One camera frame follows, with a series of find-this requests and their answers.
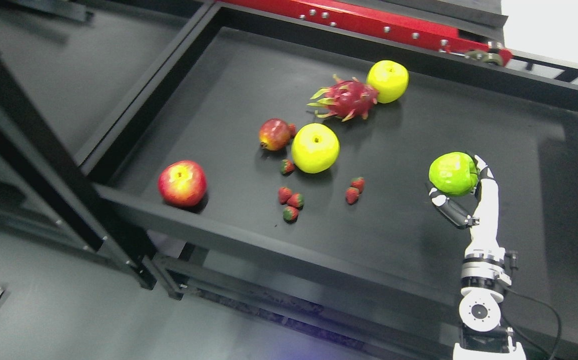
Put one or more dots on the red metal beam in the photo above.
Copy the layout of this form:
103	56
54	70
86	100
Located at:
389	26

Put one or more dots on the strawberry pair lower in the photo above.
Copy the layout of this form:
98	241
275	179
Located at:
352	195

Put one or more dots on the strawberry bottom of cluster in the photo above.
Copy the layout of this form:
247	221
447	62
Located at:
290	214

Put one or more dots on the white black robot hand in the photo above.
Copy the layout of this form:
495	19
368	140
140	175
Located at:
482	223

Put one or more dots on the strawberry beside yellow apple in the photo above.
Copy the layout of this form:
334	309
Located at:
286	167

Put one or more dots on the strawberry pair upper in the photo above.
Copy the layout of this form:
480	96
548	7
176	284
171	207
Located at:
358	183

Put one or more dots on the red pomegranate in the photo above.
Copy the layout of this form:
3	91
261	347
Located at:
275	133

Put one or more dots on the pink dragon fruit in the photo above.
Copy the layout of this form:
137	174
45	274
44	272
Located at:
346	99

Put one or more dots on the black metal shelf rack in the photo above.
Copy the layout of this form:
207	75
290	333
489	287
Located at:
92	112

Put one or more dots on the yellow apple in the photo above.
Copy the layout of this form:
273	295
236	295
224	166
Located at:
390	79
315	148

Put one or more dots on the strawberry pair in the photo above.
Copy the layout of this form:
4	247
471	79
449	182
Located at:
352	195
358	183

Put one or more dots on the strawberry left of cluster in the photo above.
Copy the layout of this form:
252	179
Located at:
284	194

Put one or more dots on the yellow apple front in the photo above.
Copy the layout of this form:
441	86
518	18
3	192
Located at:
315	148

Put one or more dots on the red apple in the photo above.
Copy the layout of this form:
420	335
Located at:
183	184

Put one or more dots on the green apple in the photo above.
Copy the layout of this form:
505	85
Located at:
454	173

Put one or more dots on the strawberry of cluster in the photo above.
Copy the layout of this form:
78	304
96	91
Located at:
290	214
284	194
296	201

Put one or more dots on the strawberry right of cluster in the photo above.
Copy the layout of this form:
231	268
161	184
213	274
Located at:
296	201

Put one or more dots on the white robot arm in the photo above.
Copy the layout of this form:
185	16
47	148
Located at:
484	283

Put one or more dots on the yellow apple back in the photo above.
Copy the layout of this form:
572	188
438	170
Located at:
390	79

